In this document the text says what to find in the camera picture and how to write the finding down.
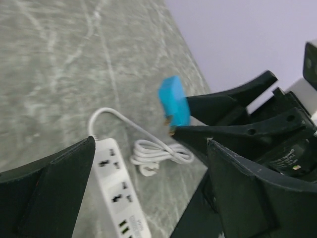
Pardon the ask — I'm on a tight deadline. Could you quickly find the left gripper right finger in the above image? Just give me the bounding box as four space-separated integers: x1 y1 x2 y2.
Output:
172 140 317 238

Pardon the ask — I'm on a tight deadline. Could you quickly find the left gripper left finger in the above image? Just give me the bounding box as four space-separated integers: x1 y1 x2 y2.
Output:
0 136 96 238

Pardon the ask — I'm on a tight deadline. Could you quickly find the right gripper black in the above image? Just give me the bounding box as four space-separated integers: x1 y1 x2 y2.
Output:
173 70 317 178

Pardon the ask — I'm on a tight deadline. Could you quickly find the blue plug adapter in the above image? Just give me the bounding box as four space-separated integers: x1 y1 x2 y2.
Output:
158 76 191 136

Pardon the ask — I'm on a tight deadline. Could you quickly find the white power strip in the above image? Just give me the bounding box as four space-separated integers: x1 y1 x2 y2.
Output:
90 138 152 238

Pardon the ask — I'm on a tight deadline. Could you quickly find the white power strip cord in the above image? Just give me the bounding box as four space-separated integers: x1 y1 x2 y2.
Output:
88 107 194 178

